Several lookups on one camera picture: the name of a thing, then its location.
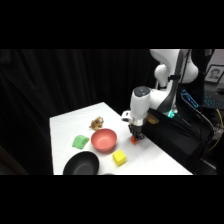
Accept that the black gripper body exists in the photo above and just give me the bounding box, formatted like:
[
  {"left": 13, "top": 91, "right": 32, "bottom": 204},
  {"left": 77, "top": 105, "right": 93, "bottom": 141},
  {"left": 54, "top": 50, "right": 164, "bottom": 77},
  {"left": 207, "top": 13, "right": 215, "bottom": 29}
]
[{"left": 128, "top": 120, "right": 146, "bottom": 135}]

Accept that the red ball with orange spots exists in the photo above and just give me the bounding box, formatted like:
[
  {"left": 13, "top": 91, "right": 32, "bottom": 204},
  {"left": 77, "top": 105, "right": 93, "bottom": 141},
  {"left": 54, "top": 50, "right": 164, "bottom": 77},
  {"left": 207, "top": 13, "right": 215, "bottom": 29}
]
[{"left": 130, "top": 135, "right": 141, "bottom": 145}]

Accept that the pink bowl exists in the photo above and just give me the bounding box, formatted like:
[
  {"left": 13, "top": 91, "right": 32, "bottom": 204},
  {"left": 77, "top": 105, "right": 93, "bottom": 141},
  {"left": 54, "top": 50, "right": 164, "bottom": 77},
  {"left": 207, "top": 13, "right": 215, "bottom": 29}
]
[{"left": 90, "top": 128, "right": 119, "bottom": 154}]

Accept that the black bowl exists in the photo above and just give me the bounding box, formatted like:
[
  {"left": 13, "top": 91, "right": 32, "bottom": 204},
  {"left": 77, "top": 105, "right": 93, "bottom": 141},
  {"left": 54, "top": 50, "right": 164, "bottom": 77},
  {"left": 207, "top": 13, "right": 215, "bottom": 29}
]
[{"left": 62, "top": 150, "right": 101, "bottom": 176}]

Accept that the tan connector board on wrist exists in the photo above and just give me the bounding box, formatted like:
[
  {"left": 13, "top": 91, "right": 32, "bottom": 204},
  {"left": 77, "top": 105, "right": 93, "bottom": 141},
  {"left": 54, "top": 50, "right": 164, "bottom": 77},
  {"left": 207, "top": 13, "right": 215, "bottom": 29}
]
[{"left": 146, "top": 113, "right": 160, "bottom": 125}]

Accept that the yellow block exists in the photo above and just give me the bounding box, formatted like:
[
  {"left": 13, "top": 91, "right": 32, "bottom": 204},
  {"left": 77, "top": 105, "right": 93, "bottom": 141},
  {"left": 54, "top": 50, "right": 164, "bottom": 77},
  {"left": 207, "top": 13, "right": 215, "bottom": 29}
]
[{"left": 112, "top": 149, "right": 128, "bottom": 168}]

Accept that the black robot stand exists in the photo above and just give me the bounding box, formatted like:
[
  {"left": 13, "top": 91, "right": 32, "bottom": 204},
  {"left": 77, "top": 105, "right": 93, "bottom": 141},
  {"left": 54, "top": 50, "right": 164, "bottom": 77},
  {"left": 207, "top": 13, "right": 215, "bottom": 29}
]
[{"left": 143, "top": 106, "right": 216, "bottom": 176}]

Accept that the striped tiger plush toy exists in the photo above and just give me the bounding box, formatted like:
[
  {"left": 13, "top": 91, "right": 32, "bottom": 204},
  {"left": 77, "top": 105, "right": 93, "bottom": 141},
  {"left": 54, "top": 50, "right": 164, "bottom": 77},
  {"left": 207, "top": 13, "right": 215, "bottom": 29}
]
[{"left": 89, "top": 116, "right": 105, "bottom": 132}]

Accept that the green block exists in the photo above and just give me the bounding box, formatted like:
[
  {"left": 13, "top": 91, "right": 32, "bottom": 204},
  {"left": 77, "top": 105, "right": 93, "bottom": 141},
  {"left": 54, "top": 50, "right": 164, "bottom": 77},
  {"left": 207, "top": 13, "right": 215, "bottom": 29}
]
[{"left": 71, "top": 134, "right": 91, "bottom": 150}]

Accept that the framed portrait picture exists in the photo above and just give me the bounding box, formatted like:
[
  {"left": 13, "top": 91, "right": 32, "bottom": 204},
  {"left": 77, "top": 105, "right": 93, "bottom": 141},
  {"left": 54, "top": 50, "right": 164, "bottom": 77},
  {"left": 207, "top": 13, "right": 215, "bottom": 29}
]
[{"left": 203, "top": 64, "right": 224, "bottom": 84}]

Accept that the black curtain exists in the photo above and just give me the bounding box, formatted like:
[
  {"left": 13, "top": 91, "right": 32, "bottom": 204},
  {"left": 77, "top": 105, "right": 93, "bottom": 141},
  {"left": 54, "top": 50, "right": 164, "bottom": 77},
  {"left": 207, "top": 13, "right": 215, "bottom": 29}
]
[{"left": 0, "top": 49, "right": 161, "bottom": 176}]

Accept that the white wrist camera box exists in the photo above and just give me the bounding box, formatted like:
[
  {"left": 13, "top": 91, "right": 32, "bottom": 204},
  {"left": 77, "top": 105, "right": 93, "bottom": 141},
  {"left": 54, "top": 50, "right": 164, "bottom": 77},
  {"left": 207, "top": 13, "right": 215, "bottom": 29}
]
[{"left": 120, "top": 110, "right": 132, "bottom": 124}]

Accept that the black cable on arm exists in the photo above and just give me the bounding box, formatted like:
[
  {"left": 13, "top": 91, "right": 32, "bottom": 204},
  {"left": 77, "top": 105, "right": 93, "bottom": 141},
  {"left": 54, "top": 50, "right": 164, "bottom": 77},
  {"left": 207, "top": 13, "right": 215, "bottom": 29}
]
[{"left": 156, "top": 49, "right": 194, "bottom": 113}]

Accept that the yellow cable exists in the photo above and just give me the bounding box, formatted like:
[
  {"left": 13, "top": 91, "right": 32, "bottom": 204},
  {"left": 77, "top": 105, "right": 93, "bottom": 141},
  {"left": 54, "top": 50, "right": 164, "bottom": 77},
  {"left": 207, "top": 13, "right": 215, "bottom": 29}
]
[{"left": 209, "top": 108, "right": 224, "bottom": 152}]

